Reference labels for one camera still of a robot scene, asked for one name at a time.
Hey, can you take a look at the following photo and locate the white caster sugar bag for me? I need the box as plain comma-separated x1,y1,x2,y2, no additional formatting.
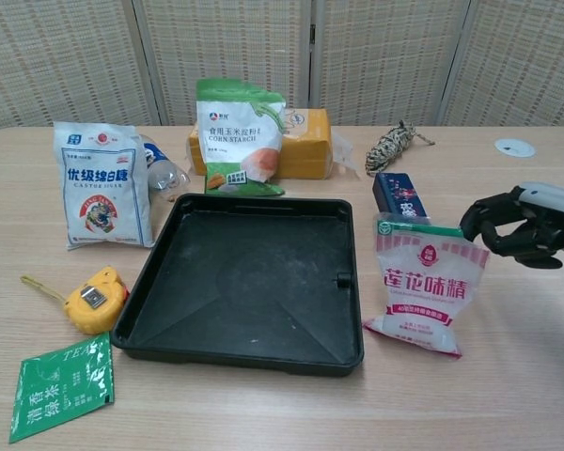
53,120,156,252

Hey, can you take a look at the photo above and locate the dark blue printed box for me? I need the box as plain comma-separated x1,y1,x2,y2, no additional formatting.
371,171,431,225

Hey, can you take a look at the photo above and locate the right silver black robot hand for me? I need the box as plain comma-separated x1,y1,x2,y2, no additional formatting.
459,181,564,270

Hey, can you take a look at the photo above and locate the empty Pepsi plastic bottle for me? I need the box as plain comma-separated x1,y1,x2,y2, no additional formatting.
138,133,192,204

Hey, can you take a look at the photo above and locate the coiled speckled rope bundle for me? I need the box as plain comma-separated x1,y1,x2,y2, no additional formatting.
364,119,436,178

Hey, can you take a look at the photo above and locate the pink white seasoning bag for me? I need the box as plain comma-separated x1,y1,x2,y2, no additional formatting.
362,210,493,361

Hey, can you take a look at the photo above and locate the yellow wrapped package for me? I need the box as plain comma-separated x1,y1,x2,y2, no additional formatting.
186,107,361,180

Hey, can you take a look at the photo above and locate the woven folding screen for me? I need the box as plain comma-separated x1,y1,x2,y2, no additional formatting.
0,0,564,138

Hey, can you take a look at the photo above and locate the green tea packet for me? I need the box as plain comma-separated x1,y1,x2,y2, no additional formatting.
8,332,116,445

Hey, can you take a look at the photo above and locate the yellow tape measure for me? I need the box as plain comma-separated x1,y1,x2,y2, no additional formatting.
20,265,129,335

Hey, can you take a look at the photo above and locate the green white corn starch bag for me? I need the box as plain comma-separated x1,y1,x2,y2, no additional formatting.
196,77,288,197

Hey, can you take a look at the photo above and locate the white round cable grommet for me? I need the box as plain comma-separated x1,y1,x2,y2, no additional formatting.
493,137,537,159

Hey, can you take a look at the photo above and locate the black plastic tray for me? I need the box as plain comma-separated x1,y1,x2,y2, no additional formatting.
111,191,366,378

